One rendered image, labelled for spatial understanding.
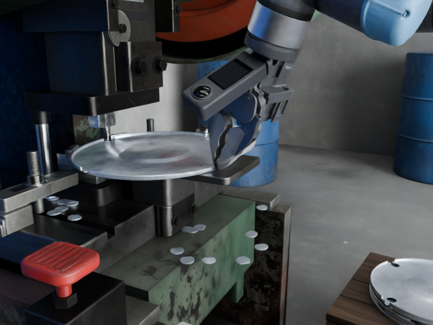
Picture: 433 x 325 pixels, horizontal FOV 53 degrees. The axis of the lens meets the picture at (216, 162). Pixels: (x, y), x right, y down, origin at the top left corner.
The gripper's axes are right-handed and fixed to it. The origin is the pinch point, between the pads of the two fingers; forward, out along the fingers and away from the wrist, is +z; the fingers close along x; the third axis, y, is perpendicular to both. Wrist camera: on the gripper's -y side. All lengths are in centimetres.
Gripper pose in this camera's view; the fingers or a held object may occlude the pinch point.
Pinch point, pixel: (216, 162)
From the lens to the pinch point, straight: 67.8
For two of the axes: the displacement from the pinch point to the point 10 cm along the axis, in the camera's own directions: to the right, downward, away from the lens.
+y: 6.8, -2.0, 7.1
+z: -3.0, 8.0, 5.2
